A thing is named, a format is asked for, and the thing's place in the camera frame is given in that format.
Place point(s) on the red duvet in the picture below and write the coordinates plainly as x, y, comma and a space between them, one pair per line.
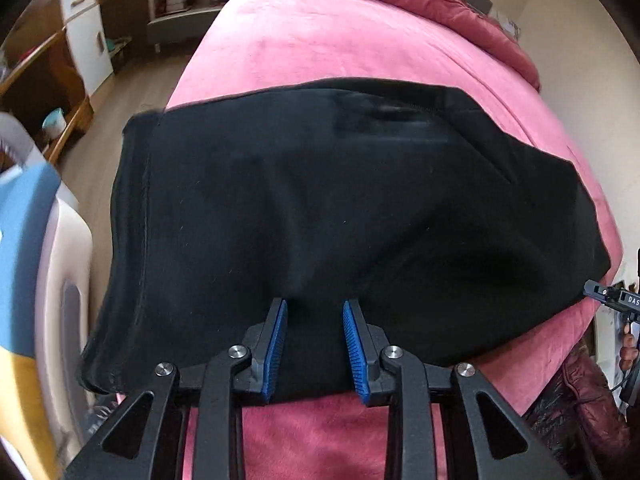
450, 15

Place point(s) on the wooden open shelf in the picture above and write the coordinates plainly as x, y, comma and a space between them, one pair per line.
45, 85

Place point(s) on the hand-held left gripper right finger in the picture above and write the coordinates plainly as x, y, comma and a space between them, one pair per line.
354, 350

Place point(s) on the white drawer cabinet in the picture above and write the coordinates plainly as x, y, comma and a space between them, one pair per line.
87, 45

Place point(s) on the white flower print box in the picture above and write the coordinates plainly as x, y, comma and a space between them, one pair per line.
511, 27

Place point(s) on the person's right hand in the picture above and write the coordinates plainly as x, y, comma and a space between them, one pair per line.
627, 355

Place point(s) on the white low shelf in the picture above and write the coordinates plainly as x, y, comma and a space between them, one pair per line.
200, 15

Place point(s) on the teal bowl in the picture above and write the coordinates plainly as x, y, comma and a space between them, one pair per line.
54, 121

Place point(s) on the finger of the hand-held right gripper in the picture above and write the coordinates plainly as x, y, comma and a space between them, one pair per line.
595, 291

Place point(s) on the pink bed blanket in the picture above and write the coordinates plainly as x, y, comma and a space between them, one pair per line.
320, 50

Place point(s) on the wooden desk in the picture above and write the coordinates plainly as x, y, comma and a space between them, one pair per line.
132, 5

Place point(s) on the black pants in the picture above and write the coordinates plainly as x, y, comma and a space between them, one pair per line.
320, 200

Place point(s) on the dark red quilted jacket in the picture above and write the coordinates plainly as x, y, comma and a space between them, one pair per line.
585, 400

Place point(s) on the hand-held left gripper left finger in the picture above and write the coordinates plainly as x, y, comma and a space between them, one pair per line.
276, 350

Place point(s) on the white plastic chair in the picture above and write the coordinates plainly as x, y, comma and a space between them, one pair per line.
65, 310

